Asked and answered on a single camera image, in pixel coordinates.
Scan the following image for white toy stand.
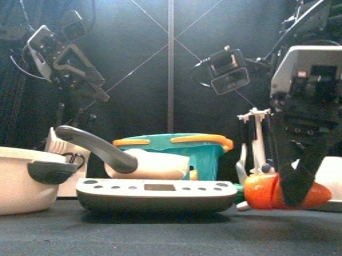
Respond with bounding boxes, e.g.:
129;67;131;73
234;106;274;185

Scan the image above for green toy piece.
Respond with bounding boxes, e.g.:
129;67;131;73
233;182;248;205

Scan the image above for black webcam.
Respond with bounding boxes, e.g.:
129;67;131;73
205;45;252;96

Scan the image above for gray and white toy scale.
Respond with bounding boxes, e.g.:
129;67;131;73
74;177;240;215

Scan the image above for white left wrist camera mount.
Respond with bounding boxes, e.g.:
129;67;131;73
26;24;61;83

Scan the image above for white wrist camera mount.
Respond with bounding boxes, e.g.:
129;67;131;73
269;45;342;101
26;24;61;83

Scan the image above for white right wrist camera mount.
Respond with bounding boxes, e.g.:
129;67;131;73
269;45;342;101

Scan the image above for metal frame pole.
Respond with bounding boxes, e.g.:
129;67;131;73
166;0;177;134

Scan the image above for teal toy pot orange handles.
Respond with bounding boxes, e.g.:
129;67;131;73
111;132;236;182

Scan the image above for black webcam cable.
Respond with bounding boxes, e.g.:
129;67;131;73
190;57;216;89

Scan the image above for white saucepan with gray handle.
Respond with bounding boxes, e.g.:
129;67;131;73
54;124;193;181

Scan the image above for white pot with gray handle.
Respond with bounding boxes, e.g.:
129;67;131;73
0;145;86;216

